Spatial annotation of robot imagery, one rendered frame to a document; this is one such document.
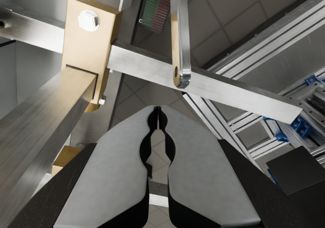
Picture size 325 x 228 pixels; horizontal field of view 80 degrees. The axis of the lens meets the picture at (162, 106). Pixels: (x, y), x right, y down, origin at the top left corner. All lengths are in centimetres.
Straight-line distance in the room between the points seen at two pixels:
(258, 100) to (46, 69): 45
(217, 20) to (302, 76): 49
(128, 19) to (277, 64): 80
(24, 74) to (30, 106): 38
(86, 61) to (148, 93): 95
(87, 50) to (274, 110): 26
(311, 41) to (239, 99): 82
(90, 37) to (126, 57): 5
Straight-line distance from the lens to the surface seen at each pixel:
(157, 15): 36
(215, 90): 27
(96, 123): 46
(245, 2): 114
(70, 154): 39
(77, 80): 23
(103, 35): 24
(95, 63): 25
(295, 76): 112
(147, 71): 25
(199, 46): 111
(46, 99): 19
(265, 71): 103
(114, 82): 40
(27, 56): 54
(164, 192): 42
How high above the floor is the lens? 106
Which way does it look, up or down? 60 degrees down
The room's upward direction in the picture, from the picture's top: 177 degrees clockwise
